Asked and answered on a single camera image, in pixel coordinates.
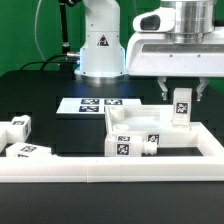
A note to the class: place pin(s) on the white sheet with tags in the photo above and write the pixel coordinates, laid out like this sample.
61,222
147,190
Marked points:
92,105

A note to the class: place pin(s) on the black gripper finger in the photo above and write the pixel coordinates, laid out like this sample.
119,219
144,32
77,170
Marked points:
163,87
203,82

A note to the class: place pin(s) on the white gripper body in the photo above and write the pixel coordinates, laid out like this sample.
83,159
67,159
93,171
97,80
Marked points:
176,41

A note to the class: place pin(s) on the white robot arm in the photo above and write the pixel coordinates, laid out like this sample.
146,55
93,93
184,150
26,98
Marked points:
102,58

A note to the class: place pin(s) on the white U-shaped fence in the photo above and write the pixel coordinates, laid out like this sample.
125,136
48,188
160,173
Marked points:
208,166

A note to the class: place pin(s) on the white square tabletop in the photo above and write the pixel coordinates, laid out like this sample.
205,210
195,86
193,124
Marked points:
150,121

